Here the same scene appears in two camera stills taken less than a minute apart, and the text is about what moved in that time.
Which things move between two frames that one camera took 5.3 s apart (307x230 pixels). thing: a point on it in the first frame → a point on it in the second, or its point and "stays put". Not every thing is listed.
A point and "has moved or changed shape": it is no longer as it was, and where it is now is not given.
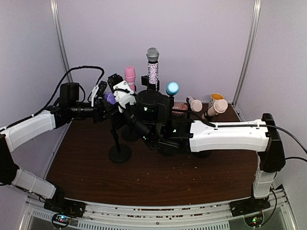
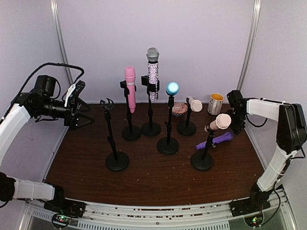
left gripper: x=99 y=111 → x=70 y=120
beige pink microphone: x=219 y=106 has moved or changed shape
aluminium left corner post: x=54 y=5 stays put
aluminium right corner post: x=256 y=18 stays put
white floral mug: x=214 y=97 stays put
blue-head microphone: x=172 y=88 stays put
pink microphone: x=130 y=76 stays put
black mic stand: x=118 y=153 → x=116 y=161
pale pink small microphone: x=196 y=105 stays put
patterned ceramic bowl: x=179 y=108 stays put
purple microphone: x=110 y=97 has moved or changed shape
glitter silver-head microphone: x=153 y=54 stays put
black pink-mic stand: x=130 y=132 stays put
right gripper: x=118 y=103 → x=238 y=128
